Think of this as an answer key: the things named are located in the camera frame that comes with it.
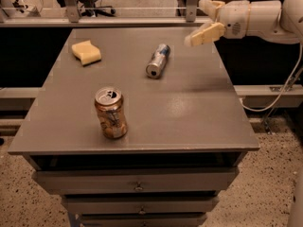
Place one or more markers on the grey metal railing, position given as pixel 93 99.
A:
pixel 33 13

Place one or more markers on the middle grey drawer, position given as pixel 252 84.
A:
pixel 140 205

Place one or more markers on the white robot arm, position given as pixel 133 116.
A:
pixel 272 21

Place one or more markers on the blue silver redbull can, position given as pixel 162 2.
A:
pixel 158 61

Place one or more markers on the bottom grey drawer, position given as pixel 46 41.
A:
pixel 151 220

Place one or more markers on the yellow sponge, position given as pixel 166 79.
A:
pixel 86 52

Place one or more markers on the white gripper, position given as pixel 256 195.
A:
pixel 234 19

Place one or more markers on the orange soda can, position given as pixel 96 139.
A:
pixel 109 104

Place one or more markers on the grey drawer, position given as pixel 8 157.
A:
pixel 151 220
pixel 140 205
pixel 135 180

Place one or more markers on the top grey drawer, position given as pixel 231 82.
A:
pixel 135 180

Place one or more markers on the grey drawer cabinet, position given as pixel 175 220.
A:
pixel 190 117

